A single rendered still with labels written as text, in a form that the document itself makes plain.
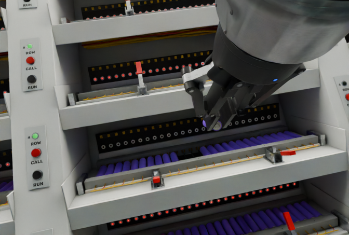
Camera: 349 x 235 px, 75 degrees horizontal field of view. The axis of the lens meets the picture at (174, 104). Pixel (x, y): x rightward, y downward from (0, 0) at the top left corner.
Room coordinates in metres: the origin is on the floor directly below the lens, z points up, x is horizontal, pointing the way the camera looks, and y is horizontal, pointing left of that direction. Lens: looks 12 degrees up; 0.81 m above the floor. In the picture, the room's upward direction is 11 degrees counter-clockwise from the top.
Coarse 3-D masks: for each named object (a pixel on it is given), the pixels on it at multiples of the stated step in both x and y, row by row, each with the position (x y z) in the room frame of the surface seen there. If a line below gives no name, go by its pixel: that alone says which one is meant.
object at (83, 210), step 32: (256, 128) 0.68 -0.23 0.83; (320, 128) 0.58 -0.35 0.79; (256, 160) 0.55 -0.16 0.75; (288, 160) 0.53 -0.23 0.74; (320, 160) 0.52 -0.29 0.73; (64, 192) 0.45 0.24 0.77; (96, 192) 0.51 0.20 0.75; (128, 192) 0.49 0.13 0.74; (160, 192) 0.48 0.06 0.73; (192, 192) 0.49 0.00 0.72; (224, 192) 0.51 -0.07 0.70; (96, 224) 0.48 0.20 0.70
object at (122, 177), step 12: (264, 144) 0.57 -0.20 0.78; (276, 144) 0.56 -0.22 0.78; (288, 144) 0.56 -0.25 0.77; (300, 144) 0.57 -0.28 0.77; (312, 144) 0.56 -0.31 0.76; (204, 156) 0.55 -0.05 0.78; (216, 156) 0.54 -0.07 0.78; (228, 156) 0.55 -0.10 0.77; (240, 156) 0.55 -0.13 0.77; (252, 156) 0.56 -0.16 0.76; (144, 168) 0.53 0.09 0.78; (156, 168) 0.52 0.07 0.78; (168, 168) 0.53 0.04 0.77; (180, 168) 0.53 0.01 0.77; (192, 168) 0.54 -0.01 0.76; (204, 168) 0.52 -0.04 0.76; (96, 180) 0.51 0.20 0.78; (108, 180) 0.51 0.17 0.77; (120, 180) 0.52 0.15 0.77; (132, 180) 0.52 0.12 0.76; (144, 180) 0.51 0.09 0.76
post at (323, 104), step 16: (336, 48) 0.54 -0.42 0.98; (320, 64) 0.53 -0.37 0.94; (336, 64) 0.53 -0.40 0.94; (320, 80) 0.54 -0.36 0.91; (288, 96) 0.68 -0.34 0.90; (304, 96) 0.61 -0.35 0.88; (320, 96) 0.55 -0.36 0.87; (336, 96) 0.53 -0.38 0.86; (288, 112) 0.70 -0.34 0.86; (304, 112) 0.63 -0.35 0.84; (320, 112) 0.57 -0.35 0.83; (336, 112) 0.53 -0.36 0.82; (288, 128) 0.72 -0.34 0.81; (320, 176) 0.64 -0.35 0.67; (336, 176) 0.59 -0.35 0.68; (336, 192) 0.60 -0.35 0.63
